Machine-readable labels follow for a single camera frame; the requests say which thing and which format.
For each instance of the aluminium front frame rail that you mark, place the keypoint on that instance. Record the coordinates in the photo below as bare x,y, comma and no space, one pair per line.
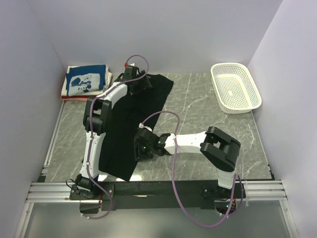
55,192

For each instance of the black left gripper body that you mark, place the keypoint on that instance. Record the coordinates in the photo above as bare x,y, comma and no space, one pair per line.
140,85

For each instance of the blue cartoon print folded shirt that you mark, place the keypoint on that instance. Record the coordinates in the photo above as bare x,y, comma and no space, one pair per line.
85,79

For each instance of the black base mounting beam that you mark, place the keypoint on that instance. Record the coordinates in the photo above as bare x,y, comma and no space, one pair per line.
201,194

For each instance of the aluminium table edge rail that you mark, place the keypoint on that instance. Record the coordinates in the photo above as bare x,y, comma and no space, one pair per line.
51,145

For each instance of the black t shirt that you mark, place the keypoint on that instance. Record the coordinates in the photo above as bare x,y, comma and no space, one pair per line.
117,156

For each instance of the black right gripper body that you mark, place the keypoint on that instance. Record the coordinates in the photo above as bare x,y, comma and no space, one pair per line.
142,151

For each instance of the white perforated plastic basket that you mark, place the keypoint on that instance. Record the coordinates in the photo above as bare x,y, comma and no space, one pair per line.
234,87

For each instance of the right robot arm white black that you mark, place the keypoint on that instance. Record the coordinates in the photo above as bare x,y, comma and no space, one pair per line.
221,149

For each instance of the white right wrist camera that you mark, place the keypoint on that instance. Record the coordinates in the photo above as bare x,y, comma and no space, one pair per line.
141,126

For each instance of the red folded shirt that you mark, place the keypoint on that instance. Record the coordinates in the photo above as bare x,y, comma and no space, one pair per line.
83,98

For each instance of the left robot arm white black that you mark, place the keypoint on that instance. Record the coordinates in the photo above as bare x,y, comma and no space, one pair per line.
97,121

